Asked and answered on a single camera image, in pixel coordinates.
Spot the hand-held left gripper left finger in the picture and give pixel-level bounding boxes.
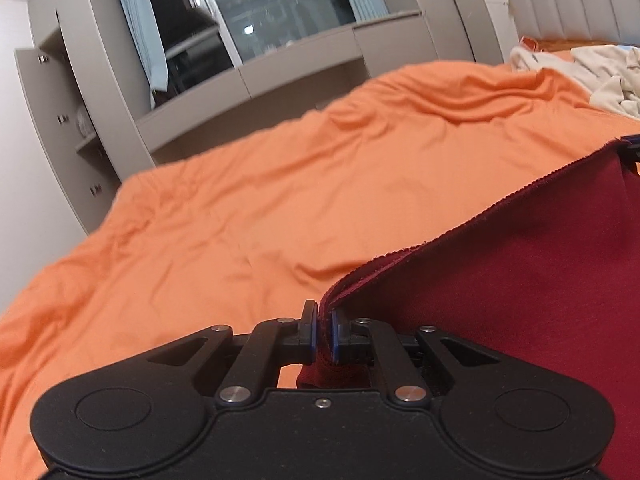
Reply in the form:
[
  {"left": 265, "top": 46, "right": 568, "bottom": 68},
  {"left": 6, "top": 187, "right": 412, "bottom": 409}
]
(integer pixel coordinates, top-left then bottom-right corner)
[{"left": 145, "top": 301, "right": 319, "bottom": 408}]

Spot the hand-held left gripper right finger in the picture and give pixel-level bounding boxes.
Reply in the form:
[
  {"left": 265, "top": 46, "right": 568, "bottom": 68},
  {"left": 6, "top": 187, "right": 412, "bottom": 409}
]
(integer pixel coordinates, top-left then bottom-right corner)
[{"left": 330, "top": 309, "right": 503, "bottom": 407}]

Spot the dark red sweater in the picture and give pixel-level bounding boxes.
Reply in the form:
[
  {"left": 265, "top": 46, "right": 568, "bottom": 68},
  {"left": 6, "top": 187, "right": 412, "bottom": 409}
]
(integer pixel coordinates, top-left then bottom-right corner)
[{"left": 297, "top": 139, "right": 640, "bottom": 480}]

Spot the cream garment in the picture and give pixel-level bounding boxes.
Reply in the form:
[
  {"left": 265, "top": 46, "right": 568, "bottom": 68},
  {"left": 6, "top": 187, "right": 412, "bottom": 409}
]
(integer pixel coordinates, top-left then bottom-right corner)
[{"left": 509, "top": 44, "right": 640, "bottom": 121}]

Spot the orange blanket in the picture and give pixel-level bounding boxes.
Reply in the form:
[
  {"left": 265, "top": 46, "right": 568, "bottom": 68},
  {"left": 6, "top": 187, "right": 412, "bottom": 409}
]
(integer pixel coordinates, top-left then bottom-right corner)
[{"left": 0, "top": 59, "right": 640, "bottom": 480}]

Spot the tall closed grey wardrobe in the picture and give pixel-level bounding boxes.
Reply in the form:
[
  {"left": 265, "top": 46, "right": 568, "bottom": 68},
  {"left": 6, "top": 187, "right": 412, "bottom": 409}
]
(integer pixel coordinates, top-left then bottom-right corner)
[{"left": 400, "top": 0, "right": 521, "bottom": 67}]

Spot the grey window seat cabinet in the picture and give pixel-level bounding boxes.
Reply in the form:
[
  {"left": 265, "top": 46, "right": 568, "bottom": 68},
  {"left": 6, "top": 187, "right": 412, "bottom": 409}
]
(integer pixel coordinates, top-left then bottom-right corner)
[{"left": 135, "top": 10, "right": 436, "bottom": 167}]

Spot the large window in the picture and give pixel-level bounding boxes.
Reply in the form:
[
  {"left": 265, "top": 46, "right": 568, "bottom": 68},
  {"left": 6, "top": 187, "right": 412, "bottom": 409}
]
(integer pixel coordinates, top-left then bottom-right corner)
[{"left": 142, "top": 0, "right": 391, "bottom": 106}]

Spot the grey wardrobe with open shelves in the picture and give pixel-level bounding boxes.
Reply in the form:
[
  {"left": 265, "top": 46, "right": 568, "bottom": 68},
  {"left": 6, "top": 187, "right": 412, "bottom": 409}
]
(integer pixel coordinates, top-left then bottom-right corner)
[{"left": 27, "top": 0, "right": 157, "bottom": 211}]

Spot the open window sash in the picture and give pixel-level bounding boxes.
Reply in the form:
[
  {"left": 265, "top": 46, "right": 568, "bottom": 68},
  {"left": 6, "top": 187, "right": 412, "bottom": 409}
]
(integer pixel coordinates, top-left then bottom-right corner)
[{"left": 144, "top": 0, "right": 221, "bottom": 63}]

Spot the padded headboard with wooden frame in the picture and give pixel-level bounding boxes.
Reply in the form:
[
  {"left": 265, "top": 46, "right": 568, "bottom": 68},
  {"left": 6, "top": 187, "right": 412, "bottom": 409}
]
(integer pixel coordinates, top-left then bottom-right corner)
[{"left": 497, "top": 0, "right": 640, "bottom": 46}]

